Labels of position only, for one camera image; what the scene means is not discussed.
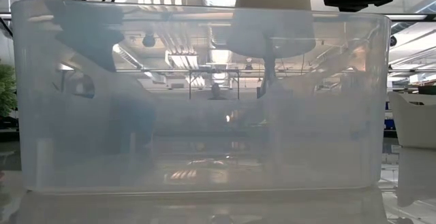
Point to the green fluffy plant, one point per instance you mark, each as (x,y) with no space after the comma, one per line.
(6,91)

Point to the person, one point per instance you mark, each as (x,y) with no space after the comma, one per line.
(216,93)

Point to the large translucent plastic bin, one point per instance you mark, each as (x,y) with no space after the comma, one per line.
(204,173)

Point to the black round ceiling device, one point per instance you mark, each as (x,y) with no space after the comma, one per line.
(393,41)

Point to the blue storage crates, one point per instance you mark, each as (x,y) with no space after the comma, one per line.
(390,123)

